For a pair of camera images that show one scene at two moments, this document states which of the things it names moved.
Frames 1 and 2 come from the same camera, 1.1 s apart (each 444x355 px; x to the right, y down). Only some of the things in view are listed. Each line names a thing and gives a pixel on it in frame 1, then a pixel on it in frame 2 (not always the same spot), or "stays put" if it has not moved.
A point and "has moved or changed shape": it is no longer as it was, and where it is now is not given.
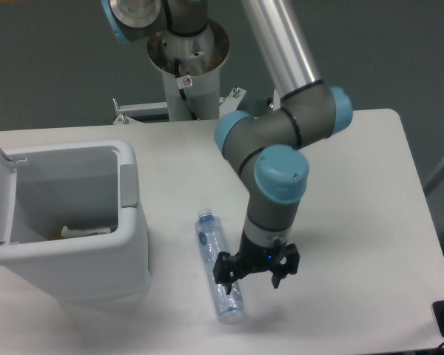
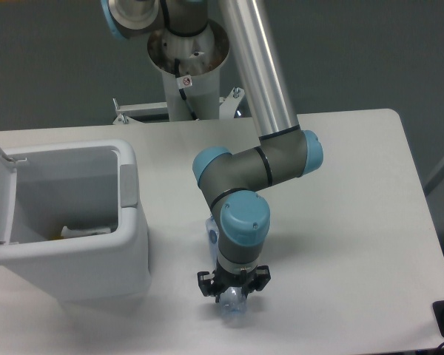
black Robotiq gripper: (251, 258) to (254, 279)
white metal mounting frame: (158, 111) stays put
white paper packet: (66, 231) stays put
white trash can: (77, 222) stays put
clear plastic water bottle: (211, 241) has moved or changed shape
